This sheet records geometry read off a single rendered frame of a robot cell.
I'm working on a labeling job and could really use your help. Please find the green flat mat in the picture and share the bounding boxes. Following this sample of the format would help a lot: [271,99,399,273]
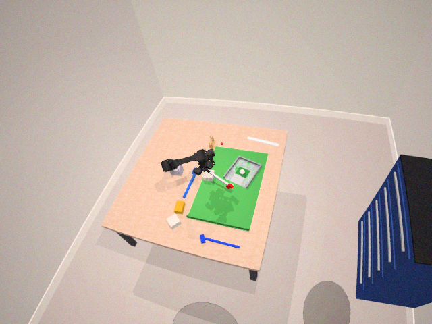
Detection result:
[188,146,268,228]

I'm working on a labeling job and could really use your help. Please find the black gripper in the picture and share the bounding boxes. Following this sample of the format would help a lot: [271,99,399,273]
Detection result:
[193,157,213,176]

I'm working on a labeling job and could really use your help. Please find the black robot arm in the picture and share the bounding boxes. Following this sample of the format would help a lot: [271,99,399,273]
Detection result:
[161,148,215,173]

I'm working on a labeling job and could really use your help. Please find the red putter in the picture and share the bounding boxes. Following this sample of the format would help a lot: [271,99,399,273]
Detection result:
[205,168,234,189]

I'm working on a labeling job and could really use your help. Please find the yellow rectangular block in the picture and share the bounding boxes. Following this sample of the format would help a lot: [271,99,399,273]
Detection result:
[174,200,186,215]

